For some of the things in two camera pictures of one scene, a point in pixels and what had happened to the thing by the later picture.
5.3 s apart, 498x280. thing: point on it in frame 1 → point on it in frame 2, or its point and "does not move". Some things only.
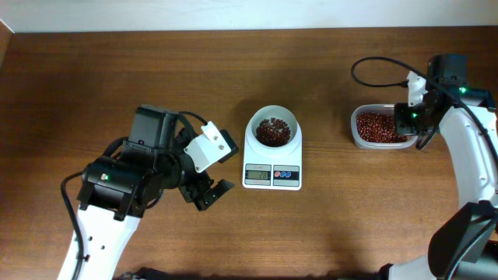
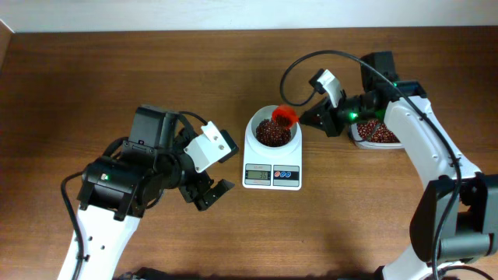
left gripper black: [201, 183] does not move
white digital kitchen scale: [272, 173] does not move
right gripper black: [402, 127] → [327, 121]
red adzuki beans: [378, 127] does not move
